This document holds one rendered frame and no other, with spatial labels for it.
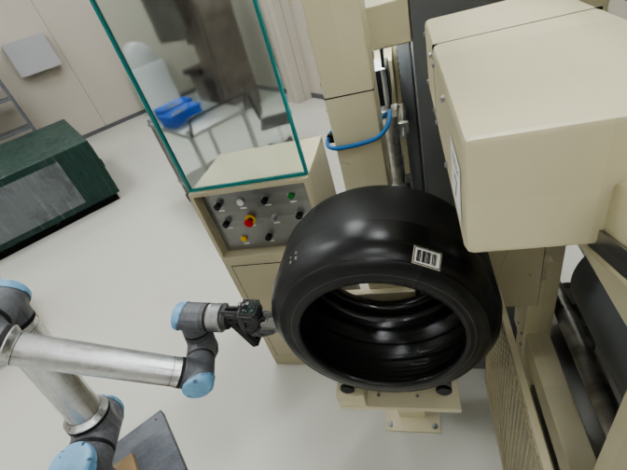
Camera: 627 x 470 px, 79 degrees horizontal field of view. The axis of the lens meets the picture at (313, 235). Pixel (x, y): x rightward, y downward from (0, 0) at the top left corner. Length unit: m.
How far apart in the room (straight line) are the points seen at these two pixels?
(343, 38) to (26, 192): 4.99
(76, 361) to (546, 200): 1.12
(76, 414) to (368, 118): 1.32
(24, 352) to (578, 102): 1.22
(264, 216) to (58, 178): 4.14
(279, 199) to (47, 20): 8.57
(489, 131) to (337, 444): 1.94
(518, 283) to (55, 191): 5.19
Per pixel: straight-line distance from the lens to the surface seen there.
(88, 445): 1.59
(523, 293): 1.38
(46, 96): 9.90
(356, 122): 1.06
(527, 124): 0.42
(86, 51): 9.94
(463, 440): 2.15
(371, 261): 0.80
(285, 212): 1.70
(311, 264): 0.85
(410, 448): 2.14
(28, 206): 5.69
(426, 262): 0.80
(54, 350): 1.23
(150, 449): 1.83
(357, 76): 1.02
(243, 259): 1.89
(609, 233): 0.49
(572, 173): 0.45
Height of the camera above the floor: 1.96
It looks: 35 degrees down
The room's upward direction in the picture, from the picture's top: 18 degrees counter-clockwise
